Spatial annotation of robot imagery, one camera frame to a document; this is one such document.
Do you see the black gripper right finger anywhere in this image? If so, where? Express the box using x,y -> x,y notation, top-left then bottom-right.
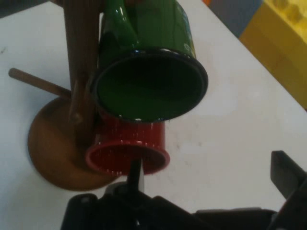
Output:
265,150 -> 307,230

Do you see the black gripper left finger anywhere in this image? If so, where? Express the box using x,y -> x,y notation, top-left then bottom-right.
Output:
59,159 -> 194,230

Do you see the green enamel mug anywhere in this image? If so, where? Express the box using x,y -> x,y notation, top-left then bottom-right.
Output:
89,0 -> 209,123

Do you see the red enamel mug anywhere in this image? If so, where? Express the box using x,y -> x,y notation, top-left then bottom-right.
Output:
84,112 -> 171,177

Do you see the brown wooden mug tree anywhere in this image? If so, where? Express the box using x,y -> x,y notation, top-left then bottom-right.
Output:
8,0 -> 113,192

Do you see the big yellow toy block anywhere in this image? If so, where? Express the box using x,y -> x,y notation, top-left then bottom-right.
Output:
239,0 -> 307,111

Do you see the big grey toy block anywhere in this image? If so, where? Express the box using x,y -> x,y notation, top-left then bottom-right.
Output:
208,0 -> 264,39

